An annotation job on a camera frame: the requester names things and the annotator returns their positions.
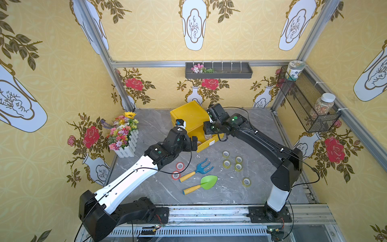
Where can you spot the red tape roll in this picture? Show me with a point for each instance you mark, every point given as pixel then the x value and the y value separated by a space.
pixel 180 166
pixel 175 175

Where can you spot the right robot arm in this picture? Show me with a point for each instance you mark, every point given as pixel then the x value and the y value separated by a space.
pixel 288 162

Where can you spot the green toy garden shovel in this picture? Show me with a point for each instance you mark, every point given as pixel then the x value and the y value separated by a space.
pixel 207 183

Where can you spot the yellow tape roll far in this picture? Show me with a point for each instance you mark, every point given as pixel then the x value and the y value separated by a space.
pixel 225 154

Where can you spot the black wire basket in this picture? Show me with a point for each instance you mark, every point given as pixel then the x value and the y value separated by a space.
pixel 302 94

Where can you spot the flower basket white fence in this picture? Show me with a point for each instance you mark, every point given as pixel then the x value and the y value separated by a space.
pixel 123 135

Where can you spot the yellow drawer cabinet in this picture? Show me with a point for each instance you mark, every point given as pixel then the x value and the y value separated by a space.
pixel 194 116

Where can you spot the grey wall shelf tray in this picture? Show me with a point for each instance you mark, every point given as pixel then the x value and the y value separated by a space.
pixel 223 70

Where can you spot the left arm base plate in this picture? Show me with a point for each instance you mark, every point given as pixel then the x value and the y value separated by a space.
pixel 161 216

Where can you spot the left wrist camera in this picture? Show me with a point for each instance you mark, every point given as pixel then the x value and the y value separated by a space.
pixel 180 123

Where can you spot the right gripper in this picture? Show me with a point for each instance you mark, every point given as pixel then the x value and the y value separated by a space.
pixel 208 127

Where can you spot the white lid snack jar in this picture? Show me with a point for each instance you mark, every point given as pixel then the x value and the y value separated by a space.
pixel 323 104

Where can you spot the pink artificial flowers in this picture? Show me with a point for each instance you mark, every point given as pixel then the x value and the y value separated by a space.
pixel 200 68

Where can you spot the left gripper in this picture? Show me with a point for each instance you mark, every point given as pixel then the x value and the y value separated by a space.
pixel 193 143

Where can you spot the blue toy garden fork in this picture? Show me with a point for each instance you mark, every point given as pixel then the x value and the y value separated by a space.
pixel 202 168

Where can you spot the red tape roll lower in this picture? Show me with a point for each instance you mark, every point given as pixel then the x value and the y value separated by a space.
pixel 175 175

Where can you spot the aluminium rail frame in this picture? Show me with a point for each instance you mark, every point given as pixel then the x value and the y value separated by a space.
pixel 311 222

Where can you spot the red tape roll upper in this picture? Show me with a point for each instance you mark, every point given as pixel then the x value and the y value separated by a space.
pixel 180 166

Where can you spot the yellow tape roll middle left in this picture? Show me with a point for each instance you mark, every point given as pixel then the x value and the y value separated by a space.
pixel 226 164

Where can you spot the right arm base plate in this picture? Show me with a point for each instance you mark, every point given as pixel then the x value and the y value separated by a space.
pixel 263 214

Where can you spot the jar with patterned lid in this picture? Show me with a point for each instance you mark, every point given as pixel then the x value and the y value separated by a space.
pixel 294 69

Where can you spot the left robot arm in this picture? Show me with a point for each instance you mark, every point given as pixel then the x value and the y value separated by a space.
pixel 102 211

